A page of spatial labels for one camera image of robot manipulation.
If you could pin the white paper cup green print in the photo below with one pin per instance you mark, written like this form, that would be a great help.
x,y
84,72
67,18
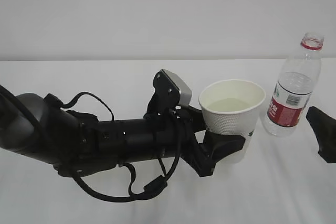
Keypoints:
x,y
231,107

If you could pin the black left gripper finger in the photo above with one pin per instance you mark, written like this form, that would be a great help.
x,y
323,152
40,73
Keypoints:
x,y
229,149

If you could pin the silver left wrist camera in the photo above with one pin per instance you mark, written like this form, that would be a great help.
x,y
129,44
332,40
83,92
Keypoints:
x,y
184,91

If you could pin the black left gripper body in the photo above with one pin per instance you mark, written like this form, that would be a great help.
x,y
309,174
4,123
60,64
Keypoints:
x,y
189,120

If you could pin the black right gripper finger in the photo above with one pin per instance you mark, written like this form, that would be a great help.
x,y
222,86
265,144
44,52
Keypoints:
x,y
323,127

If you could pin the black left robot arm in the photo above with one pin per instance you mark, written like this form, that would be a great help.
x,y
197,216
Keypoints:
x,y
45,129

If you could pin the clear water bottle red label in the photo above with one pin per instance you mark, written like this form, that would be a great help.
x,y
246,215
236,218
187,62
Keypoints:
x,y
295,84

